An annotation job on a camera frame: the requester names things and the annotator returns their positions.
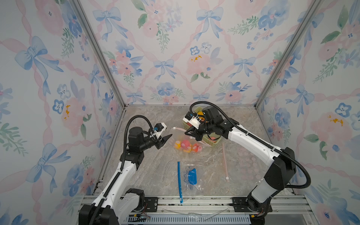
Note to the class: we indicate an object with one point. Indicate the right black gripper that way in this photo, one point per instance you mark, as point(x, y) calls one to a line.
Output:
point(192, 131)

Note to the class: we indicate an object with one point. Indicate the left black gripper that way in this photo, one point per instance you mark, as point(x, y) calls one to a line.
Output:
point(160, 144)

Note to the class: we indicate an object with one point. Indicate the pink peach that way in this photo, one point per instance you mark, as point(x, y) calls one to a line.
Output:
point(186, 144)

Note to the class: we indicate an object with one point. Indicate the pink zipper clear bag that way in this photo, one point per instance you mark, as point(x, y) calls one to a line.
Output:
point(178, 134)
point(242, 166)

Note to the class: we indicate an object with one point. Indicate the blue zipper clear bag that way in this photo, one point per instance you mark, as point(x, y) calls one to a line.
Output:
point(190, 179)

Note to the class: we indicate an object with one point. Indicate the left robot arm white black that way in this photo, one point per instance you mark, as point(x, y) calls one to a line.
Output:
point(118, 182)

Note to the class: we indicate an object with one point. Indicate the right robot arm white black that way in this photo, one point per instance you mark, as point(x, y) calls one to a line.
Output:
point(280, 163)

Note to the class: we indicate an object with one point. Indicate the light green plastic basket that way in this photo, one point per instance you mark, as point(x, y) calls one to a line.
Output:
point(212, 139)

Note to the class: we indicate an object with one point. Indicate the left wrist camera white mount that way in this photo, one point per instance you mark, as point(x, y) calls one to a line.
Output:
point(157, 131)

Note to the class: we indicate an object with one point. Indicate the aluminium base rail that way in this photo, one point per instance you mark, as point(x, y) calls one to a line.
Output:
point(219, 210)

